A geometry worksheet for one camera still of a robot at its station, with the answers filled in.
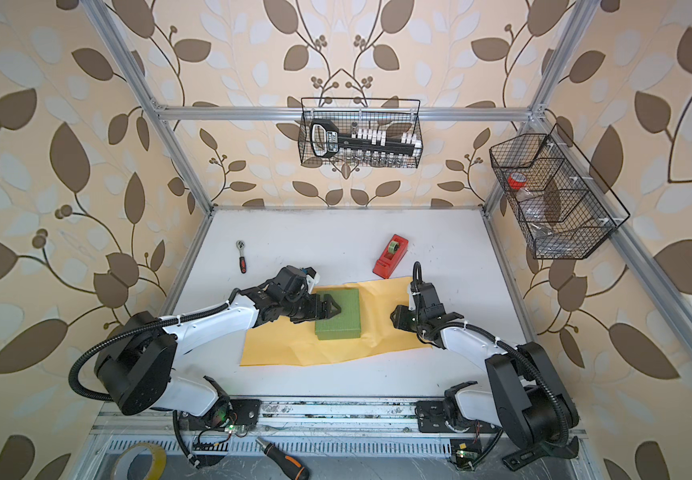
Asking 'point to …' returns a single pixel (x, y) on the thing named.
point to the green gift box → (345, 324)
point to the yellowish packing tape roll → (122, 461)
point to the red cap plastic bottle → (540, 212)
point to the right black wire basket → (560, 201)
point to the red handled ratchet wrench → (242, 262)
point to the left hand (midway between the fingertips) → (333, 310)
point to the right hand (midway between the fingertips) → (398, 319)
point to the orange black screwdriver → (288, 464)
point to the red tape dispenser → (395, 250)
